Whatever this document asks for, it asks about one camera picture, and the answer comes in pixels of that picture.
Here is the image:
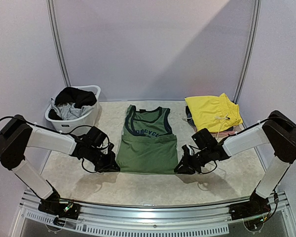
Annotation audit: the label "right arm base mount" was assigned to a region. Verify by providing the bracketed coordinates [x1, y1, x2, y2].
[228, 192, 279, 222]

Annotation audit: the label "left aluminium frame post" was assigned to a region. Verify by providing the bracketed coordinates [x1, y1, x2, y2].
[46, 0, 71, 87]

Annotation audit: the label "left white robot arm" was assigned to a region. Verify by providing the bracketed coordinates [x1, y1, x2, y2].
[0, 115, 120, 214]

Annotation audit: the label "right aluminium frame post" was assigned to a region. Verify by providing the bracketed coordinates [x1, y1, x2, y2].
[233, 0, 261, 104]

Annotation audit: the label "white drawstring cord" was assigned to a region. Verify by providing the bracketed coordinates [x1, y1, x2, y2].
[182, 113, 230, 139]

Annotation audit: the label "white plastic laundry basket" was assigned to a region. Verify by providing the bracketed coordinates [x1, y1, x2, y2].
[45, 85, 101, 136]

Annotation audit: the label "aluminium frame post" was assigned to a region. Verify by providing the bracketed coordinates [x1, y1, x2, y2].
[233, 0, 261, 104]
[46, 0, 71, 87]

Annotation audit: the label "green garment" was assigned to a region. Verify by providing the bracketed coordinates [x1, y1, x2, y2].
[116, 105, 178, 174]

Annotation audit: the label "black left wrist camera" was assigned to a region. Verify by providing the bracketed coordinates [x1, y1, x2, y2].
[83, 126, 108, 148]

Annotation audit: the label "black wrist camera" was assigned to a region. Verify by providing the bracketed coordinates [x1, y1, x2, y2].
[83, 126, 108, 148]
[192, 128, 218, 150]

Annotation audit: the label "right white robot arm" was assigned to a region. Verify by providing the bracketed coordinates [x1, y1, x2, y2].
[174, 110, 296, 215]

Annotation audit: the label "yellow shorts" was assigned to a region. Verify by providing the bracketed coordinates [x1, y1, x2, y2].
[185, 93, 243, 127]

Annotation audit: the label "grey garment in basket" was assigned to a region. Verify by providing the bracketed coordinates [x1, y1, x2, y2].
[48, 98, 95, 120]

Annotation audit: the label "folded pink garment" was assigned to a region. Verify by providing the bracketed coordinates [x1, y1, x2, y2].
[196, 124, 236, 137]

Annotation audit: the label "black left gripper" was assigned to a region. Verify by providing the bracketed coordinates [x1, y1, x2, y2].
[86, 146, 120, 173]

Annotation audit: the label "black garment in basket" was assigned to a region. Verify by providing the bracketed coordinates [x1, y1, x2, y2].
[47, 87, 97, 118]

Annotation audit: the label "aluminium front rail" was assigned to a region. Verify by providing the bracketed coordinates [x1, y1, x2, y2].
[12, 191, 296, 237]

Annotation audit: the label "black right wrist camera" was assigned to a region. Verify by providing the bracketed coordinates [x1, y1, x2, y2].
[192, 128, 218, 150]

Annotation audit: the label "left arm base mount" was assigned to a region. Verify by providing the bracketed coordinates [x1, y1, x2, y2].
[38, 191, 81, 220]

